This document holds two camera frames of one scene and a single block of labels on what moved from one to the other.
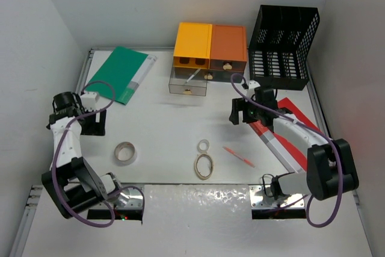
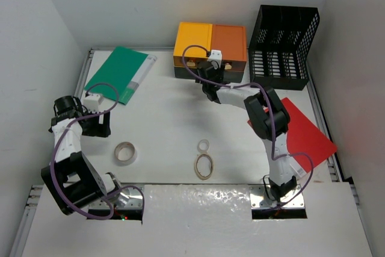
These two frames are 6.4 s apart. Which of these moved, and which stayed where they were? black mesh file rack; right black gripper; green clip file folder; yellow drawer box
Moved: right black gripper
Stayed: black mesh file rack; yellow drawer box; green clip file folder
